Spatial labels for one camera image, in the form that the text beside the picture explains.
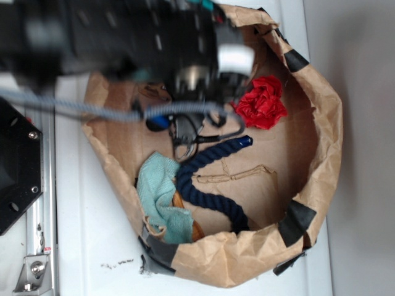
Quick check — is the orange wooden stick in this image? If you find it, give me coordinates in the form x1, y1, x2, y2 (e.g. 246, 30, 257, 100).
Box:
172, 191, 205, 242

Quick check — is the brown paper bag bin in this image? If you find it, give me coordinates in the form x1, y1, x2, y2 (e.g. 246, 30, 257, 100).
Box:
82, 5, 343, 287

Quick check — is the red crumpled paper flower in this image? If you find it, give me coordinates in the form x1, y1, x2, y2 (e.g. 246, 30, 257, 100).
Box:
231, 75, 288, 130

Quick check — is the grey braided cable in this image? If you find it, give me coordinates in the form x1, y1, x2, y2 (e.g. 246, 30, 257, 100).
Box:
0, 87, 247, 142

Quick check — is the navy blue rope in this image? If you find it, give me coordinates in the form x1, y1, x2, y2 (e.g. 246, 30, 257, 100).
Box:
175, 134, 254, 234

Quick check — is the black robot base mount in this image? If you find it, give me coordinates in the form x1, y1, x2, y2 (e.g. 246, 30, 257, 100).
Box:
1, 98, 43, 235

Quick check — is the aluminium frame rail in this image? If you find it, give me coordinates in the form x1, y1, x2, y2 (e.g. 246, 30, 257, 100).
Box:
26, 105, 59, 295

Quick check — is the silver corner bracket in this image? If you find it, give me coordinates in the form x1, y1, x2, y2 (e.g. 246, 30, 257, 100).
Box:
12, 254, 53, 295

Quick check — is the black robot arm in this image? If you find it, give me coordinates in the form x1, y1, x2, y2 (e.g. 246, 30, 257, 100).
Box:
1, 1, 254, 160

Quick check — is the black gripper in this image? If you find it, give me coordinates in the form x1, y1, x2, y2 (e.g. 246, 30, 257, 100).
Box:
144, 0, 257, 163

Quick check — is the light teal cloth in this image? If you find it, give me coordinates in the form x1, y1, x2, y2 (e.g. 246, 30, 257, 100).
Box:
136, 152, 194, 244

